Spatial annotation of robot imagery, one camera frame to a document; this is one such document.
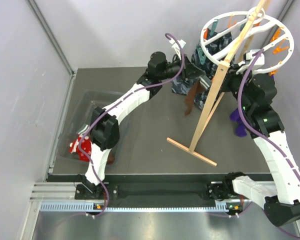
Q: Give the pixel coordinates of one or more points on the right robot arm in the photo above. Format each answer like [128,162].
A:
[282,205]

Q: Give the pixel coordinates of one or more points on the aluminium frame rail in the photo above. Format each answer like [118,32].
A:
[55,214]

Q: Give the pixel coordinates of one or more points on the purple sock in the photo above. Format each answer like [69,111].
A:
[240,122]

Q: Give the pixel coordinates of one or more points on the brown sock in bin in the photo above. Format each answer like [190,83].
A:
[110,159]

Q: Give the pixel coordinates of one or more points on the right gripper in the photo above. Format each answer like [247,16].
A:
[231,75]

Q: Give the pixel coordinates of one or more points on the white round sock hanger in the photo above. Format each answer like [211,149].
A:
[262,24]

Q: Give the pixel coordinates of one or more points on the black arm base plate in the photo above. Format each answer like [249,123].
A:
[123,190]

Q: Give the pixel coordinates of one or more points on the wooden hanger stand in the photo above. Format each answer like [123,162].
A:
[212,100]

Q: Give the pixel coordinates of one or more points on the red snowflake sock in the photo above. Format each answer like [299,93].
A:
[86,146]

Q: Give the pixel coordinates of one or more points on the dark patterned sock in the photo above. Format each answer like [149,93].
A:
[180,86]

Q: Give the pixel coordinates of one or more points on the teal clothespin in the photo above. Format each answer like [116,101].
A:
[201,55]

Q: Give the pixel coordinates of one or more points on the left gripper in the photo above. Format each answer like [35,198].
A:
[189,71]

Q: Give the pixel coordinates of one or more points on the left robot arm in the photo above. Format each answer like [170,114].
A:
[103,132]

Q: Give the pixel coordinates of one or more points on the brown sock with stripes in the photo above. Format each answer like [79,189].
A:
[197,94]

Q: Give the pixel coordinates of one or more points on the orange clothespin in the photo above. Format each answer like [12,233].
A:
[279,48]

